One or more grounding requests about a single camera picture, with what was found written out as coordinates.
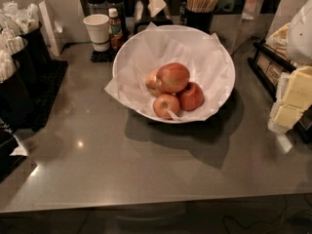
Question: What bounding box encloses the small black coaster mat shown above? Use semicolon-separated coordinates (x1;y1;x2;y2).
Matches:
91;49;117;62

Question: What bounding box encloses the black cup of wooden stirrers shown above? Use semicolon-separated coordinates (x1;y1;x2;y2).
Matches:
186;0;218;32

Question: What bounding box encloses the white bowl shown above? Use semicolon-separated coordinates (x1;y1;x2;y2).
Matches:
111;24;237;125

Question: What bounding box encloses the red apple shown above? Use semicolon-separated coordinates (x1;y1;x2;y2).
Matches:
145;69;162;97
156;62;190;94
176;82;205;111
153;94;180;120

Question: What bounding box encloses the small brown sauce bottle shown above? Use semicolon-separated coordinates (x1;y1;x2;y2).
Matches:
108;8;124;51

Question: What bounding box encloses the black cutlery cup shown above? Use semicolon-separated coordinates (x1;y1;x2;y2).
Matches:
0;0;53;70
0;51;35;129
0;28;37;93

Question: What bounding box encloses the black tray at left edge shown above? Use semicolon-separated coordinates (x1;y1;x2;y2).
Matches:
0;122;27;182

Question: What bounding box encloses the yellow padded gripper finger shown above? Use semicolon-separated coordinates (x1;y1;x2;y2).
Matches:
268;66;312;134

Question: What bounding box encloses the black cutlery cup front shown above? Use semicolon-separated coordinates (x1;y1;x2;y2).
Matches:
0;51;35;129

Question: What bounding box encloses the black cutlery cup rear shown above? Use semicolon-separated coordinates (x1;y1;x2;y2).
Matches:
0;0;53;70

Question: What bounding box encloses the black condiment packet rack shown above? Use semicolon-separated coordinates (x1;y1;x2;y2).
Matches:
248;39;312;143

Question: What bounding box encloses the white paper cup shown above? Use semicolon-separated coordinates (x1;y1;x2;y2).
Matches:
83;14;110;52

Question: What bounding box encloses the black cutlery cup middle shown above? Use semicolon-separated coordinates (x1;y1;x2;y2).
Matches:
0;28;37;93

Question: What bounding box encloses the black napkin holder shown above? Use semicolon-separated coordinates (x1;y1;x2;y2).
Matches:
134;0;173;34

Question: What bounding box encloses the clear acrylic sign holder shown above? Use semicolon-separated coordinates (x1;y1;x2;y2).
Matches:
231;0;264;54

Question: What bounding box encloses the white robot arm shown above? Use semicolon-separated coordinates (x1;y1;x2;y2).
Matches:
266;0;312;134

